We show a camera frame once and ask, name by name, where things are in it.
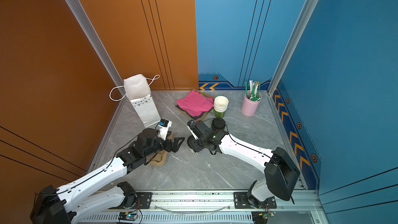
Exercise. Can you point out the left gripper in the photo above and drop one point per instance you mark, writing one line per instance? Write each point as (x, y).
(175, 146)

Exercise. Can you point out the white takeout coffee cup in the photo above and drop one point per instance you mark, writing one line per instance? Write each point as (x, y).
(194, 149)

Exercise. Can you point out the beige pulp cup carrier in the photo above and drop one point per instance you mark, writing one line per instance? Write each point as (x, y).
(159, 160)

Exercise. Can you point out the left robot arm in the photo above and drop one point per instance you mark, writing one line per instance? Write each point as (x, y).
(73, 202)

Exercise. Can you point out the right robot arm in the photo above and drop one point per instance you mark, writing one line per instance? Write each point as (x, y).
(280, 172)

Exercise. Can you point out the stack of black lids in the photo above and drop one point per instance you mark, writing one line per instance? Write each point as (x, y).
(218, 124)

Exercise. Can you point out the stack of paper cups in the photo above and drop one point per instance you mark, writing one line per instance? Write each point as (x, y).
(220, 106)

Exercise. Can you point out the pink napkin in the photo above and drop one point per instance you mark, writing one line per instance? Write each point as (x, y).
(195, 102)

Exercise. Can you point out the pink straw holder cup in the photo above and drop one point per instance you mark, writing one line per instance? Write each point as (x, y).
(249, 107)

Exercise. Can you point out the bundle of wrapped straws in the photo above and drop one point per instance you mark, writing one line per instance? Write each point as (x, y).
(253, 91)

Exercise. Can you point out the white paper gift bag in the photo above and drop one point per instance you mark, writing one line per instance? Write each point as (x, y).
(137, 91)

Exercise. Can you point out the green circuit board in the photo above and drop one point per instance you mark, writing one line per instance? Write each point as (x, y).
(127, 217)

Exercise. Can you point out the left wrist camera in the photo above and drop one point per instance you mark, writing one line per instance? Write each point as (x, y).
(163, 128)

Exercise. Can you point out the aluminium front rail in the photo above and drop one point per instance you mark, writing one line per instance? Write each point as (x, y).
(217, 207)

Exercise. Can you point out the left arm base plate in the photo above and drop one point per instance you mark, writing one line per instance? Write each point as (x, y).
(141, 200)

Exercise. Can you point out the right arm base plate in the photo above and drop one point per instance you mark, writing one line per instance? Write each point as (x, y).
(243, 201)

